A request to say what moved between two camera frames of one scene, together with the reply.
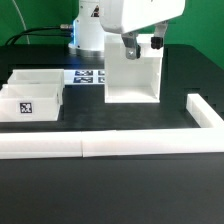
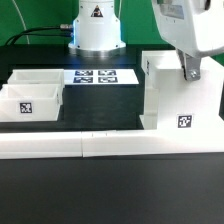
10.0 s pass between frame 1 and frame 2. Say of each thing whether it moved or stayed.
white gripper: moved
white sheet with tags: stayed
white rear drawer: stayed
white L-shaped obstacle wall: stayed
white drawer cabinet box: moved
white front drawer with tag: stayed
